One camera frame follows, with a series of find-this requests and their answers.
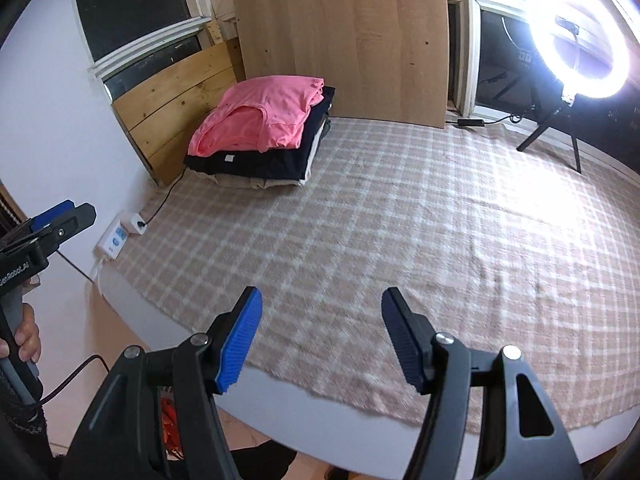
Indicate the white ring light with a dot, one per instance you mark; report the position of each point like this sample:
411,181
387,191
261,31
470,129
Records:
563,31

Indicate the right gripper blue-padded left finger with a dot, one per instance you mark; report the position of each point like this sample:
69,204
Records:
230,337

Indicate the black light tripod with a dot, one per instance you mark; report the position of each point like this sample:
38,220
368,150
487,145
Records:
562,110

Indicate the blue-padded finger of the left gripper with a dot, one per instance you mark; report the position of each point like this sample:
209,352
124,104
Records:
42,220
65,227

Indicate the person's left hand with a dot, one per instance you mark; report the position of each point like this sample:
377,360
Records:
27,336

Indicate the black power adapter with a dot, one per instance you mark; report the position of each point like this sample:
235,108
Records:
470,122

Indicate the white power strip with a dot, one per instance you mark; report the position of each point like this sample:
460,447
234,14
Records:
124,226

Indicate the wooden plank headboard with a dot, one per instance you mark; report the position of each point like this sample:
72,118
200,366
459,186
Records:
161,114

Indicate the brown cardboard board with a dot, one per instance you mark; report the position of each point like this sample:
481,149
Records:
386,59

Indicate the pink garment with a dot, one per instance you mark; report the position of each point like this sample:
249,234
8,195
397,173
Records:
258,114

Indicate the navy folded garment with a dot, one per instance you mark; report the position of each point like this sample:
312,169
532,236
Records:
270,154

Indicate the plaid beige blanket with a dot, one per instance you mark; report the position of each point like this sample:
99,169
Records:
494,246

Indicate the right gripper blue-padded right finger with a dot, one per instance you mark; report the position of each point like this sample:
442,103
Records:
411,336

